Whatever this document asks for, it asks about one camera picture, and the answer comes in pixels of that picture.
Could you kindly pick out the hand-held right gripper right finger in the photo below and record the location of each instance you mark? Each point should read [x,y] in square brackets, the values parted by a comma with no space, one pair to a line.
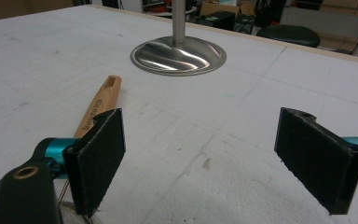
[317,158]

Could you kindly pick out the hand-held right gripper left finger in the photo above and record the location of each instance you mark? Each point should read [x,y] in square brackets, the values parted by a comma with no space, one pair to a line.
[96,161]

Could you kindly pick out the black round stool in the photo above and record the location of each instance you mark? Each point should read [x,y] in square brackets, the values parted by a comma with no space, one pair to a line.
[289,34]

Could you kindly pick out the shiny metal stand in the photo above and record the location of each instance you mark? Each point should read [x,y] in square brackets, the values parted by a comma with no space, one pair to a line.
[178,56]

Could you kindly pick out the black box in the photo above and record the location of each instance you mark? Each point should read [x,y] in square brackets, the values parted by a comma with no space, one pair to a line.
[216,19]

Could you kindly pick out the cardboard box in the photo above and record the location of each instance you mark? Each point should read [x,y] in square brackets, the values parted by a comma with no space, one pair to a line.
[227,7]

